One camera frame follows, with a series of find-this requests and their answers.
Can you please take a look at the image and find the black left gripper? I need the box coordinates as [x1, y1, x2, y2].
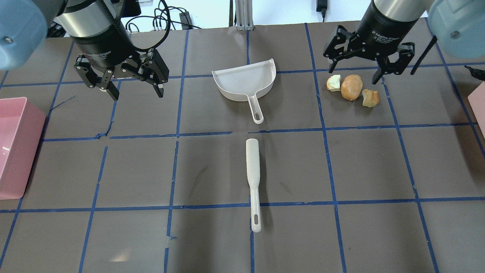
[74, 36, 169, 101]

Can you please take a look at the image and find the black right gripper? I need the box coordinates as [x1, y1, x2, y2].
[323, 10, 416, 85]

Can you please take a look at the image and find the brown potato shaped trash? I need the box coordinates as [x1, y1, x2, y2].
[341, 74, 363, 101]

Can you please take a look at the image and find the pale green trash chunk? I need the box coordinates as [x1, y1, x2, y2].
[326, 74, 341, 92]

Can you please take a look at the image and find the orange trash chunk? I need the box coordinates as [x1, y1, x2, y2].
[362, 89, 380, 108]

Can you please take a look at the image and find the white plastic dustpan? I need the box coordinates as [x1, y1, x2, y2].
[211, 58, 277, 124]

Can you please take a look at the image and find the white hand brush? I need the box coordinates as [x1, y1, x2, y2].
[246, 138, 262, 233]

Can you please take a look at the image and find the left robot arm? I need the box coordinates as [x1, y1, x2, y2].
[0, 0, 169, 100]

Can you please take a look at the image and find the pink plastic bin left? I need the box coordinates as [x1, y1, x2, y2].
[0, 97, 46, 200]

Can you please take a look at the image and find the pink plastic bin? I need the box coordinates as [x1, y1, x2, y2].
[0, 97, 46, 200]
[468, 82, 485, 136]

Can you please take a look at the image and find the pink plastic bin right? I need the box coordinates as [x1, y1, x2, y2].
[468, 82, 485, 136]

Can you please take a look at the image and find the black power adapter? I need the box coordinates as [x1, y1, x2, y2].
[316, 0, 329, 22]

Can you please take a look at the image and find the black cable bundle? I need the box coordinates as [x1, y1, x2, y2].
[125, 0, 201, 33]

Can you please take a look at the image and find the aluminium frame post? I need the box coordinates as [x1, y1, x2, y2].
[235, 0, 254, 31]

